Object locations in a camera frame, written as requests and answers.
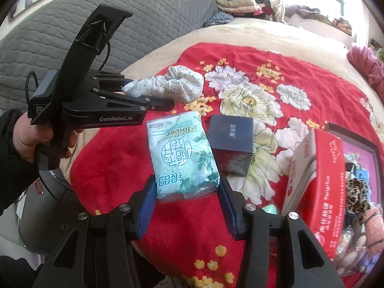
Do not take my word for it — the white floral fabric bundle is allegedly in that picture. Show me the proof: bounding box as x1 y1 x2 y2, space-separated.
122 65 204 103

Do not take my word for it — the green flower tissue pack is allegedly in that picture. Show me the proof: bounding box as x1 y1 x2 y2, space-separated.
146 111 220 202

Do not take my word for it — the leopard print cloth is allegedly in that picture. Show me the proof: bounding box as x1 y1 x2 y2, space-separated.
346 178 372 224

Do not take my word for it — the pink cloth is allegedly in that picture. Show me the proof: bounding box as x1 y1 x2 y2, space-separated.
363 206 384 258

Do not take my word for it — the black left sleeve forearm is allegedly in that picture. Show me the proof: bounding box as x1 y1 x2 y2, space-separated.
1 108 39 215

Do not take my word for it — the person's left hand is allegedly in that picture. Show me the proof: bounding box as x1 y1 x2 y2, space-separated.
12 112 85 164

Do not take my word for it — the small mint tissue pack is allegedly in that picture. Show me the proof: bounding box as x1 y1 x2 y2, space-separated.
262 204 279 215

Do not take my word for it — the dark blue box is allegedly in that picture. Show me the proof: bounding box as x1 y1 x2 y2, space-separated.
208 114 254 177

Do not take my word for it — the red white cardboard box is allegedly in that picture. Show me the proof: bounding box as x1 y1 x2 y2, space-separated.
281 129 346 259

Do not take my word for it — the grey quilted headboard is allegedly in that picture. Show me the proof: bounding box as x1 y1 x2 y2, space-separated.
1 0 217 112

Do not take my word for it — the dark patterned pillow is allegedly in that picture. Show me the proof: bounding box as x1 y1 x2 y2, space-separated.
203 11 234 27

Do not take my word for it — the bag of pink white items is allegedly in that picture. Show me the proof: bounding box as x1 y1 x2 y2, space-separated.
333 225 379 277

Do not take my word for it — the stack of folded clothes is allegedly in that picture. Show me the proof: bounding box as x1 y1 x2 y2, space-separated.
216 0 275 21

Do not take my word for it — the purple lined box tray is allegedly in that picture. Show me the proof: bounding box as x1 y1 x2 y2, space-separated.
323 121 384 276

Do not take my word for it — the clothes pile on windowsill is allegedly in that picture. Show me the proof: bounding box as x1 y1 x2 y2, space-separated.
285 5 352 36

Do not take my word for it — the cream bed sheet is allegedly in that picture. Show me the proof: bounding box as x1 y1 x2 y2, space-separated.
123 19 383 200

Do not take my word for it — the pink quilted duvet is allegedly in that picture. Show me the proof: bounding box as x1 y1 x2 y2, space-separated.
346 44 383 102

